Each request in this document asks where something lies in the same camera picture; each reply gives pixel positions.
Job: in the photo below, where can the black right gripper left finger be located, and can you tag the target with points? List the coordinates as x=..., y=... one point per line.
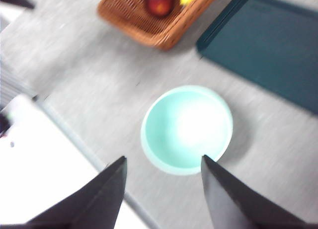
x=87, y=204

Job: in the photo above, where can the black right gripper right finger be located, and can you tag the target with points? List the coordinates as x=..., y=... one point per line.
x=231, y=204

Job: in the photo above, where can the teal ceramic bowl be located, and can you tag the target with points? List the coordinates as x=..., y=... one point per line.
x=161, y=129

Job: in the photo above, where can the dark red plum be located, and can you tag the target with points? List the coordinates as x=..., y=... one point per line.
x=160, y=3

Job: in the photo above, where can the grey ribbed panel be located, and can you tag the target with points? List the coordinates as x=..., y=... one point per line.
x=12, y=87

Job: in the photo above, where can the white box with green light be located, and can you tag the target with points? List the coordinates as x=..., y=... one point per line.
x=22, y=109

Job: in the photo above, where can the brown wicker basket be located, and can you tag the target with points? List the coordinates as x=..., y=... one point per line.
x=134, y=22

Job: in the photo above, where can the dark green rectangular tray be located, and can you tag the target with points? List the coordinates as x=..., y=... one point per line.
x=268, y=50

